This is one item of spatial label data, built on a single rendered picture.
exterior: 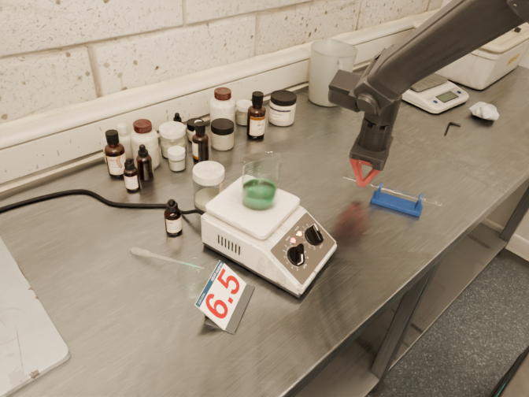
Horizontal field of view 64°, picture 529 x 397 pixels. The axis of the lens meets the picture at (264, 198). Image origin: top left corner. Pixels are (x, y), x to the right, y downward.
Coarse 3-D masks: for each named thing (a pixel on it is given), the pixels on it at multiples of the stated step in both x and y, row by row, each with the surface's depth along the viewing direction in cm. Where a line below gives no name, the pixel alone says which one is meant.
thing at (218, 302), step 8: (224, 272) 65; (216, 280) 63; (224, 280) 64; (232, 280) 65; (240, 280) 66; (216, 288) 62; (224, 288) 63; (232, 288) 64; (208, 296) 61; (216, 296) 62; (224, 296) 63; (232, 296) 64; (208, 304) 60; (216, 304) 61; (224, 304) 62; (232, 304) 63; (208, 312) 59; (216, 312) 60; (224, 312) 61; (216, 320) 60; (224, 320) 61
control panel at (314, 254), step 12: (300, 228) 69; (288, 240) 67; (300, 240) 68; (324, 240) 71; (276, 252) 65; (312, 252) 68; (324, 252) 69; (288, 264) 65; (312, 264) 67; (300, 276) 65
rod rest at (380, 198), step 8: (376, 192) 87; (376, 200) 85; (384, 200) 85; (392, 200) 85; (400, 200) 86; (408, 200) 86; (392, 208) 84; (400, 208) 84; (408, 208) 84; (416, 208) 83; (416, 216) 83
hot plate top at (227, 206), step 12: (240, 180) 74; (228, 192) 71; (240, 192) 71; (216, 204) 68; (228, 204) 69; (240, 204) 69; (276, 204) 69; (288, 204) 70; (216, 216) 67; (228, 216) 66; (240, 216) 67; (252, 216) 67; (264, 216) 67; (276, 216) 67; (240, 228) 65; (252, 228) 64; (264, 228) 65
